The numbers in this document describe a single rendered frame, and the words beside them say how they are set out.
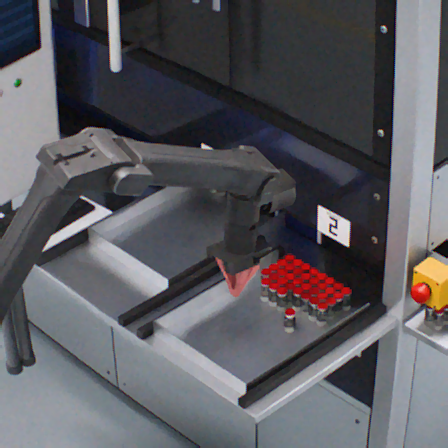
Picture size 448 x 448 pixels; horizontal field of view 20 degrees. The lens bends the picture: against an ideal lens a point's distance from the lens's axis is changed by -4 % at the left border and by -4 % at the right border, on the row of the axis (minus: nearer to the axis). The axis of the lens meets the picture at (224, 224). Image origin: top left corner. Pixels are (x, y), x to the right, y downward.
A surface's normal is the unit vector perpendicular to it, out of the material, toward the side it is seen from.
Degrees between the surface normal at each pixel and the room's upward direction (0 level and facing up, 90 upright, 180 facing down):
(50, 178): 61
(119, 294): 0
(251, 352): 0
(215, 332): 0
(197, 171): 104
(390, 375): 90
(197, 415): 90
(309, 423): 90
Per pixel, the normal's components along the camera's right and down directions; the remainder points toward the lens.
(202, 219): -0.02, -0.82
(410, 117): -0.72, 0.41
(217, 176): 0.64, 0.60
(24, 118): 0.75, 0.36
